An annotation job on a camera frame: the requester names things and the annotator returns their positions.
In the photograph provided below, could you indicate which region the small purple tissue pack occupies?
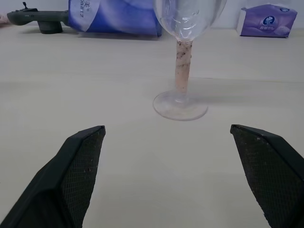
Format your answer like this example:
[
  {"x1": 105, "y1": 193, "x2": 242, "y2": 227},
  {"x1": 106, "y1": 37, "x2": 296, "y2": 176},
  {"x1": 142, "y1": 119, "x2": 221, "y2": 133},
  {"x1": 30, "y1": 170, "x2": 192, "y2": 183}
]
[{"x1": 236, "y1": 4, "x2": 298, "y2": 38}]

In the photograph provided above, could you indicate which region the clear wine glass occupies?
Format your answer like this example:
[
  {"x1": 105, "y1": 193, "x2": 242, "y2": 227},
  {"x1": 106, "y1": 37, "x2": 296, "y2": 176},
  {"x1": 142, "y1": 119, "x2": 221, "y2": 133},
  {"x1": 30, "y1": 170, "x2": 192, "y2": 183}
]
[{"x1": 152, "y1": 0, "x2": 228, "y2": 122}]

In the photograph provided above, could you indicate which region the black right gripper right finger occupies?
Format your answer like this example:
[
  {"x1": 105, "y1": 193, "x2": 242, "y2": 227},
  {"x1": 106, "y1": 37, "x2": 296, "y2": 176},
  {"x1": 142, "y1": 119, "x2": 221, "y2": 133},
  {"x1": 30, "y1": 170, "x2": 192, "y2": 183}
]
[{"x1": 229, "y1": 124, "x2": 304, "y2": 228}]

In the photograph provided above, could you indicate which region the dark grey handheld controller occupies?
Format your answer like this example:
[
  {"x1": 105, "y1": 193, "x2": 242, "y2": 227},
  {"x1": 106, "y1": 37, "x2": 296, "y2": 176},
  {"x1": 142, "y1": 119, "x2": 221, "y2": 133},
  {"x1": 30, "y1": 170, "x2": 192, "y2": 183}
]
[{"x1": 6, "y1": 1, "x2": 70, "y2": 34}]

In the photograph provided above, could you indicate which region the large purple tissue roll pack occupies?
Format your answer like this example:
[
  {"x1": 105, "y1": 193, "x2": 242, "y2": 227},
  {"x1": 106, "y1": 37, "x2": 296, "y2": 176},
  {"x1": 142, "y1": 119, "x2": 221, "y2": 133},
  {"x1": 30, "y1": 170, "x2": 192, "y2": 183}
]
[{"x1": 68, "y1": 0, "x2": 164, "y2": 38}]

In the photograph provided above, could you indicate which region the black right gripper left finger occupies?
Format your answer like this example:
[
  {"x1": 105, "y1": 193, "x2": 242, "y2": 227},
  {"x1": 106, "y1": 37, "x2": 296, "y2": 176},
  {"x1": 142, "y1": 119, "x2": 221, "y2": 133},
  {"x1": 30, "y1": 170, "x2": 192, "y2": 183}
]
[{"x1": 0, "y1": 125, "x2": 106, "y2": 228}]

